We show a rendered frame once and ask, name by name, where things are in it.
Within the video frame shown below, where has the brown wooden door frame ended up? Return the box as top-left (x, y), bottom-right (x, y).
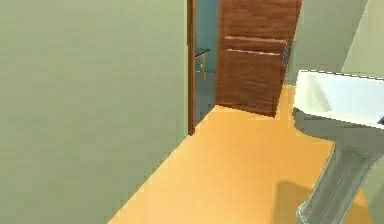
top-left (186, 0), bottom-right (198, 137)

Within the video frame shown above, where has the white pedestal sink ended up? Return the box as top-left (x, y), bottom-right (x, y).
top-left (291, 69), bottom-right (384, 224)

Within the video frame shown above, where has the dark glass side table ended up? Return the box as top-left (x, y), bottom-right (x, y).
top-left (195, 47), bottom-right (212, 81)

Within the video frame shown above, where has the grey metal door handle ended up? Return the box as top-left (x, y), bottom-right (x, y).
top-left (281, 41), bottom-right (292, 67)

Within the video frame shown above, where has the brown wooden room door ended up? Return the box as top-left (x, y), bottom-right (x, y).
top-left (214, 0), bottom-right (304, 119)

